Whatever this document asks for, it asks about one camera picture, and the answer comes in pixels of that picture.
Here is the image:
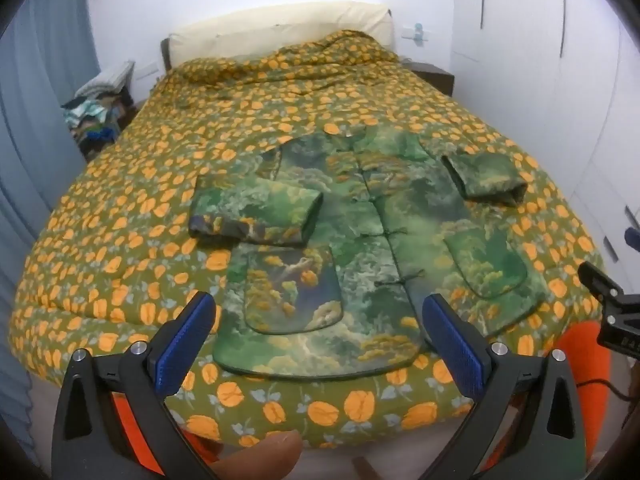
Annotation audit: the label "cream pillow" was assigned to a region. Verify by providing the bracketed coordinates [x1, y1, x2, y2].
[167, 1, 393, 68]

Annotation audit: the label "dark wooden nightstand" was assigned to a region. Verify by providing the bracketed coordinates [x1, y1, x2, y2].
[407, 61, 455, 97]

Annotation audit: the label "person's bare foot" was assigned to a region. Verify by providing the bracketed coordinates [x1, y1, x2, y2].
[214, 432, 304, 480]

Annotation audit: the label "person's orange pants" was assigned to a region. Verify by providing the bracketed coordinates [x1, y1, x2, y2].
[112, 322, 613, 477]

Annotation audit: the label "green landscape print padded jacket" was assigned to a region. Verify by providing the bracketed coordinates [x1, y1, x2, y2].
[187, 127, 551, 376]

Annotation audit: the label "black cable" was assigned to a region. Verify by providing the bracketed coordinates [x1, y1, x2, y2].
[574, 379, 632, 403]

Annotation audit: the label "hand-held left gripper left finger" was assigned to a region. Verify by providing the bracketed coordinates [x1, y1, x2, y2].
[52, 291, 217, 480]

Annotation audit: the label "blue grey curtain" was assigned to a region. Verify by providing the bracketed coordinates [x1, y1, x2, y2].
[0, 0, 102, 411]

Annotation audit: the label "orange floral green quilt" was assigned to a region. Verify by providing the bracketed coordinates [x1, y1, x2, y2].
[7, 30, 608, 448]

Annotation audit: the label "white wardrobe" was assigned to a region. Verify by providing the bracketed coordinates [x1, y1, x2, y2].
[451, 0, 640, 311]

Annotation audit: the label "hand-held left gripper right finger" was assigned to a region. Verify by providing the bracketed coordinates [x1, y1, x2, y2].
[422, 293, 588, 480]

